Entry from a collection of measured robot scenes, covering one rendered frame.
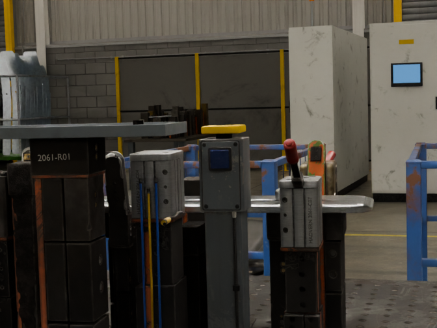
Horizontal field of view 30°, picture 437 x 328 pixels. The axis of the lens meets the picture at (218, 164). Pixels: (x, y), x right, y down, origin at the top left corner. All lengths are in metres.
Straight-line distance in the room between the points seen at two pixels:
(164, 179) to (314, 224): 0.27
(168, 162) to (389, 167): 7.97
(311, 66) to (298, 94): 0.35
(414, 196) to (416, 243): 0.18
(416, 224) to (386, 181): 6.12
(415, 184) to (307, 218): 1.85
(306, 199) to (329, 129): 7.96
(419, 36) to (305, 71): 1.31
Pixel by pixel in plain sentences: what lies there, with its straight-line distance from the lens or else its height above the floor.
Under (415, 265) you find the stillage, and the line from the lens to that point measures 3.27.
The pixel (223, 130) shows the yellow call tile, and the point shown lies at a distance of 1.25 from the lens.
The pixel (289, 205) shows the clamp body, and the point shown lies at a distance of 1.40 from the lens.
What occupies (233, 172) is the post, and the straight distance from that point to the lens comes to 1.24.
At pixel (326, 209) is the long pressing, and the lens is 1.51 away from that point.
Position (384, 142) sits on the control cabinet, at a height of 0.68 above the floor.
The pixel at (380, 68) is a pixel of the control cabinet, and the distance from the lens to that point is 9.31.
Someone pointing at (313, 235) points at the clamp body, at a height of 0.96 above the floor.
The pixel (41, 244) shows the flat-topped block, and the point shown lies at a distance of 1.35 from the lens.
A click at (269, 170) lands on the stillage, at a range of 3.34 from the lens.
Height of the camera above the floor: 1.20
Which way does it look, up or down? 4 degrees down
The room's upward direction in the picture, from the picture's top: 2 degrees counter-clockwise
